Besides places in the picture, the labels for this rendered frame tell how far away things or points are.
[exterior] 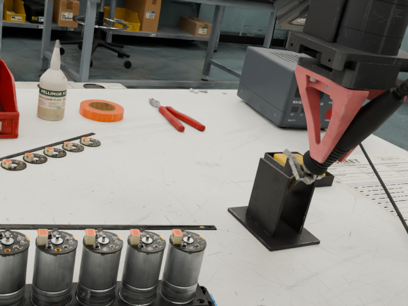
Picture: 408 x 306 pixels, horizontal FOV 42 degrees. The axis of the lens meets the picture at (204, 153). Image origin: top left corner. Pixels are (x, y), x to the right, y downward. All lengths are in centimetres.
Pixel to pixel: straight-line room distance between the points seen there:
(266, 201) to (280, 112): 33
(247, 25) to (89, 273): 595
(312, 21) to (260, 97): 44
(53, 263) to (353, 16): 27
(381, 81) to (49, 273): 27
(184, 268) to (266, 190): 18
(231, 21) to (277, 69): 525
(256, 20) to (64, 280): 603
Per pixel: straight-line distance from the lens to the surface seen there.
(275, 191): 50
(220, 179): 61
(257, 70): 89
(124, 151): 64
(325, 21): 43
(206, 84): 343
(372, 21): 42
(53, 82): 69
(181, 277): 36
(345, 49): 41
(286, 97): 82
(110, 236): 35
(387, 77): 43
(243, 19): 619
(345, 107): 42
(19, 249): 33
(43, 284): 34
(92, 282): 35
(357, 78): 41
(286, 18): 49
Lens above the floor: 100
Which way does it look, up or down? 21 degrees down
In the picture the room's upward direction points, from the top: 12 degrees clockwise
